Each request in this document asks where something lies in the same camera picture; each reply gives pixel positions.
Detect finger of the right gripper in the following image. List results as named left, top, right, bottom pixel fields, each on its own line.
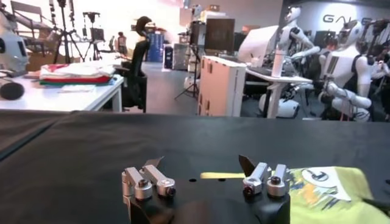
left=362, top=197, right=390, bottom=211

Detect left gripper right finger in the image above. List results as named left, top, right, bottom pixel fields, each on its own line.
left=238, top=154, right=291, bottom=198

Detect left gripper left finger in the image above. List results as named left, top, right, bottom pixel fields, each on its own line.
left=121, top=156, right=177, bottom=222

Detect yellow green t-shirt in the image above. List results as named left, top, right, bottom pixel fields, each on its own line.
left=200, top=166, right=390, bottom=224

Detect stack of folded clothes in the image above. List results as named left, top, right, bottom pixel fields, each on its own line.
left=39, top=62, right=116, bottom=86

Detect black table cover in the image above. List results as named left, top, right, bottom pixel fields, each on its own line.
left=0, top=110, right=73, bottom=161
left=0, top=111, right=390, bottom=224

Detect black office chair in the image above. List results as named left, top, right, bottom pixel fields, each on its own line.
left=117, top=15, right=153, bottom=113

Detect tall white cardboard box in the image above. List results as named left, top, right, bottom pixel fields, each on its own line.
left=197, top=55, right=247, bottom=118

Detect white tissue packet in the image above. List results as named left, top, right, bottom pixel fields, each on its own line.
left=59, top=84, right=97, bottom=93

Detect long white desk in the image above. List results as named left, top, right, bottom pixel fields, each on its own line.
left=0, top=74, right=125, bottom=113

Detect black monitor stand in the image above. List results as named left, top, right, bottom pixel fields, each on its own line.
left=175, top=45, right=202, bottom=100

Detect white humanoid robot black shoulders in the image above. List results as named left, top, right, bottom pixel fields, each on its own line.
left=318, top=19, right=381, bottom=122

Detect black monitor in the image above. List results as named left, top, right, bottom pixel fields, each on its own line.
left=204, top=18, right=236, bottom=52

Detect black round speaker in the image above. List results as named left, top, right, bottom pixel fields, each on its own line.
left=0, top=80, right=26, bottom=100

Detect black camera tripod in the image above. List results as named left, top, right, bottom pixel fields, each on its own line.
left=82, top=11, right=106, bottom=61
left=48, top=0, right=86, bottom=65

